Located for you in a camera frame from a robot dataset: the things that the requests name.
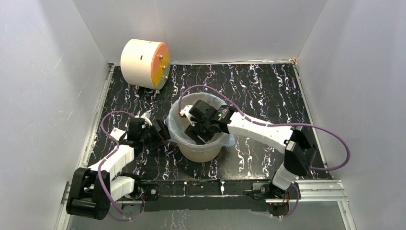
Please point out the beige round trash bin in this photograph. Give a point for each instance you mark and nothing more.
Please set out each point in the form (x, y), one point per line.
(177, 125)

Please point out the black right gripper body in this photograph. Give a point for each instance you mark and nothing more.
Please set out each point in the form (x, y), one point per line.
(205, 124)

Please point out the white trash bag box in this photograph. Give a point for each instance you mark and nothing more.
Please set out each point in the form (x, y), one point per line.
(118, 134)

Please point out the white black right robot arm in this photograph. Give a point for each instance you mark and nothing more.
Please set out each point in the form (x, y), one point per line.
(291, 141)

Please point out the white cylinder with orange face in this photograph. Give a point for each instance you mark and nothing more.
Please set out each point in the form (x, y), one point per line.
(145, 63)

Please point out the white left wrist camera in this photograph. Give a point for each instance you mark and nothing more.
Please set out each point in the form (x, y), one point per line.
(146, 116)

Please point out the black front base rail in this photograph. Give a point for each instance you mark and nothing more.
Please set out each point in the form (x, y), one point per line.
(203, 195)

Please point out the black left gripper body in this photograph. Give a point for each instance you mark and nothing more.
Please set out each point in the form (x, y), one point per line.
(150, 137)

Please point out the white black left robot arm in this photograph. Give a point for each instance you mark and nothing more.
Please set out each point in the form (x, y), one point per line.
(94, 189)

